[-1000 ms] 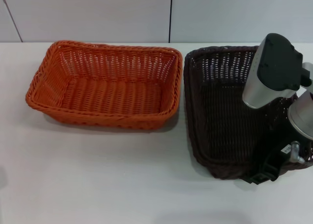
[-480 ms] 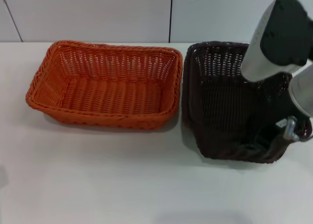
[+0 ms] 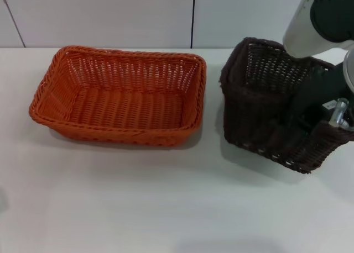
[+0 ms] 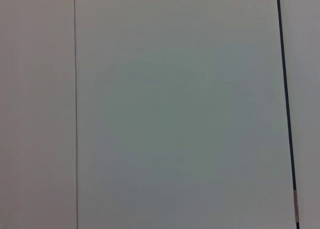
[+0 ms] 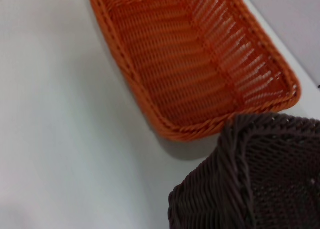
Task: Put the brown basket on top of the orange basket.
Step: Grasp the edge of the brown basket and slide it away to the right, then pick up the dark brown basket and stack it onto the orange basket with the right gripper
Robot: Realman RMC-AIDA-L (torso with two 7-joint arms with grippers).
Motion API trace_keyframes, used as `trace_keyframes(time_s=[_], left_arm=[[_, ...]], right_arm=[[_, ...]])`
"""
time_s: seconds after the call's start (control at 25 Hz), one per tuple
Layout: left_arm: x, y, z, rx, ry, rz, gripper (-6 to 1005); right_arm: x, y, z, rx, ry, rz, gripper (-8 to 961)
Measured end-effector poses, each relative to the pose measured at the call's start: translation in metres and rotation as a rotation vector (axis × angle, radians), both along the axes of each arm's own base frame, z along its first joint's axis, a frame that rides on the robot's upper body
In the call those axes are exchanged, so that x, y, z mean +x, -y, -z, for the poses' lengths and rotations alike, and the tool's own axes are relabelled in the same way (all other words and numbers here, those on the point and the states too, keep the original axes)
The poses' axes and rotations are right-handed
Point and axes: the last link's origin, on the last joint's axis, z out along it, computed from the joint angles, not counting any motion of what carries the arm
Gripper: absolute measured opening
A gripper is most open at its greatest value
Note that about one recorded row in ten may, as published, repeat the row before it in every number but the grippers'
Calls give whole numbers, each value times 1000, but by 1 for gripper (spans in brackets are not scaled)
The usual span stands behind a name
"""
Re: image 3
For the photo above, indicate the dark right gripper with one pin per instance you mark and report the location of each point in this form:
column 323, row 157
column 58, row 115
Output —
column 318, row 87

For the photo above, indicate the dark brown woven plastic basket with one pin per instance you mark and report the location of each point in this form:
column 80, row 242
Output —
column 249, row 112

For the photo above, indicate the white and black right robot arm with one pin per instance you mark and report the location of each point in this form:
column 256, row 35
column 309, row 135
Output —
column 301, row 34

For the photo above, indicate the orange woven plastic basket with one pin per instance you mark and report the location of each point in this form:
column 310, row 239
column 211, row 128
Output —
column 124, row 106

